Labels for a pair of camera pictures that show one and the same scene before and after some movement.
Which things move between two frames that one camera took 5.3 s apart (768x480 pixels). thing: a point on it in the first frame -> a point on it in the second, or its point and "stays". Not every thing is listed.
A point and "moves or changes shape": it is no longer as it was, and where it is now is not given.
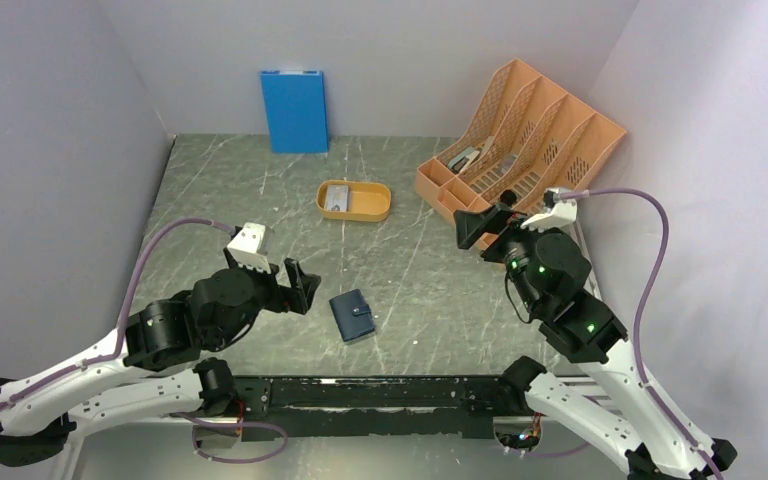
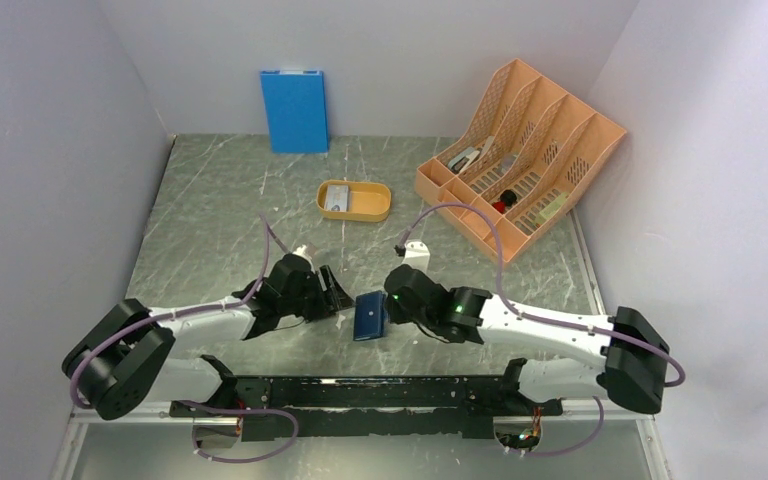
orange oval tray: x=368 y=201 stays
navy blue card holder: x=353 y=316 moves or changes shape
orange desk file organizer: x=521 y=135 stays
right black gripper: x=470 y=225 -> x=394 y=313
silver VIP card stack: x=337 y=198 stays
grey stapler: x=463 y=160 stays
